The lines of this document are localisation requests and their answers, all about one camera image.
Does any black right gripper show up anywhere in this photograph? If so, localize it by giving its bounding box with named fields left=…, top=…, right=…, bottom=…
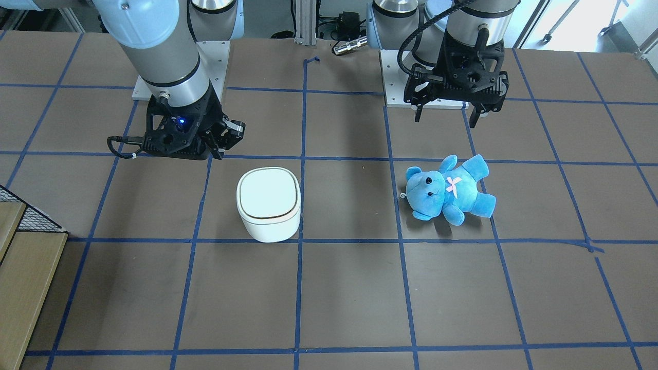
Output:
left=141, top=86, right=245, bottom=160

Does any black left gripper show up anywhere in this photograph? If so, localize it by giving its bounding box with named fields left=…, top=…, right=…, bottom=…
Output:
left=404, top=33, right=509, bottom=129

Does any white trash can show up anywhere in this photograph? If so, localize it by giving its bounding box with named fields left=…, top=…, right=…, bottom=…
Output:
left=236, top=166, right=301, bottom=243

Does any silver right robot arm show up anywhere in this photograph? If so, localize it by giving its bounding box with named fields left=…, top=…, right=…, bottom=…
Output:
left=88, top=1, right=245, bottom=161

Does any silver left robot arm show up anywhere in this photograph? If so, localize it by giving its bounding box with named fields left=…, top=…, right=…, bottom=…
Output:
left=366, top=1, right=519, bottom=128

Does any blue teddy bear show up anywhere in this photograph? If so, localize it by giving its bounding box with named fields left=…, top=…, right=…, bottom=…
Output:
left=400, top=154, right=497, bottom=226

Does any wooden box with checkered cloth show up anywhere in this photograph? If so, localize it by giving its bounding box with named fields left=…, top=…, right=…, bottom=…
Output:
left=1, top=187, right=68, bottom=369

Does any aluminium frame post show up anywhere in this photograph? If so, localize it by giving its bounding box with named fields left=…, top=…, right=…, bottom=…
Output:
left=290, top=1, right=319, bottom=48

